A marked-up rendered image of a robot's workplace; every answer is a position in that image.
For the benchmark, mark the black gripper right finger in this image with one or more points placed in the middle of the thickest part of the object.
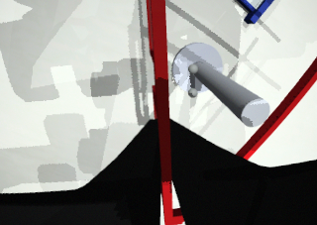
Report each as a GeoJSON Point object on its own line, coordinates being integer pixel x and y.
{"type": "Point", "coordinates": [216, 187]}

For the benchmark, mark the grey post on round base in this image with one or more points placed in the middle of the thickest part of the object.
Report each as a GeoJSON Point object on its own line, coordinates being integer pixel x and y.
{"type": "Point", "coordinates": [251, 109]}

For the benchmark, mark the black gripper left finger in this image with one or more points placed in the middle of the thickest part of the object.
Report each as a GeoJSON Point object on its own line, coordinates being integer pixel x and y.
{"type": "Point", "coordinates": [126, 192]}

